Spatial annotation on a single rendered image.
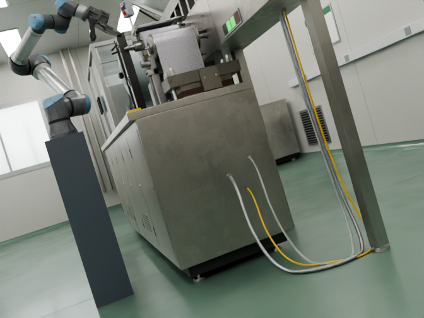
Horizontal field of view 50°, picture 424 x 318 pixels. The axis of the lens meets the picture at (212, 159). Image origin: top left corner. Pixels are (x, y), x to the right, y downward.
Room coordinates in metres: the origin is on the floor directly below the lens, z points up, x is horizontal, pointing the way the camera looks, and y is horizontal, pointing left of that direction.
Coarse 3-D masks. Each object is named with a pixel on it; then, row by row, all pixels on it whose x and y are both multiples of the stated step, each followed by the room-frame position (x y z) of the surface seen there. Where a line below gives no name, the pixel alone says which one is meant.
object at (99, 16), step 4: (88, 8) 2.45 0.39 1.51; (92, 8) 2.46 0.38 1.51; (96, 8) 2.46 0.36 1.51; (88, 12) 2.45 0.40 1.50; (92, 12) 2.46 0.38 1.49; (96, 12) 2.46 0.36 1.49; (100, 12) 2.45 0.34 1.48; (104, 12) 2.46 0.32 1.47; (84, 16) 2.43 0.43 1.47; (88, 16) 2.45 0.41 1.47; (92, 16) 2.45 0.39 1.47; (96, 16) 2.46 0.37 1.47; (100, 16) 2.45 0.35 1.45; (104, 16) 2.46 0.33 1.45; (108, 16) 2.46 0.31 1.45; (84, 20) 2.45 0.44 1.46; (96, 20) 2.45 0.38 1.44; (100, 20) 2.46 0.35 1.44; (104, 20) 2.46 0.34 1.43; (96, 24) 2.45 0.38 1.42; (100, 28) 2.49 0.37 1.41; (104, 28) 2.49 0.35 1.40
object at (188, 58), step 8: (184, 48) 2.55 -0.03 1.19; (192, 48) 2.56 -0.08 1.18; (160, 56) 2.51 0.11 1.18; (168, 56) 2.52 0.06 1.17; (176, 56) 2.53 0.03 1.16; (184, 56) 2.55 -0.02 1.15; (192, 56) 2.56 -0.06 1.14; (200, 56) 2.57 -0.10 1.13; (168, 64) 2.52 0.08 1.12; (176, 64) 2.53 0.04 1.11; (184, 64) 2.54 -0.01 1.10; (192, 64) 2.56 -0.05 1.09; (200, 64) 2.57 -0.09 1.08; (168, 72) 2.52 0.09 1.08; (176, 72) 2.53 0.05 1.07; (184, 72) 2.54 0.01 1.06
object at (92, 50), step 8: (112, 40) 3.47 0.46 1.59; (88, 56) 3.74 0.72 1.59; (96, 56) 3.43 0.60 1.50; (88, 64) 3.94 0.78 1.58; (96, 64) 3.43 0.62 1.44; (88, 72) 4.20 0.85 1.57; (88, 80) 4.54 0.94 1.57; (104, 80) 3.43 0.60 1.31; (96, 88) 3.98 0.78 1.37; (104, 88) 3.43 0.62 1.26; (96, 104) 4.54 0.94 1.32; (104, 112) 3.98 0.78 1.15; (112, 112) 3.43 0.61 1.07; (112, 120) 3.44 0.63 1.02
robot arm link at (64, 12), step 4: (56, 0) 2.40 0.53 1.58; (60, 0) 2.40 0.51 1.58; (64, 0) 2.40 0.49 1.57; (68, 0) 2.41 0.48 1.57; (72, 0) 2.43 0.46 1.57; (56, 4) 2.40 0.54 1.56; (60, 4) 2.40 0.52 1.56; (64, 4) 2.40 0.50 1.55; (68, 4) 2.41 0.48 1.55; (72, 4) 2.41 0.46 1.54; (76, 4) 2.42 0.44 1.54; (60, 8) 2.42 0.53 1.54; (64, 8) 2.41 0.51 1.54; (68, 8) 2.41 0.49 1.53; (72, 8) 2.41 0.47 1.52; (76, 8) 2.42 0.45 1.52; (60, 12) 2.43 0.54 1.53; (64, 12) 2.42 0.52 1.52; (68, 12) 2.42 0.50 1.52; (72, 12) 2.42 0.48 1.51; (68, 16) 2.45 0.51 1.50
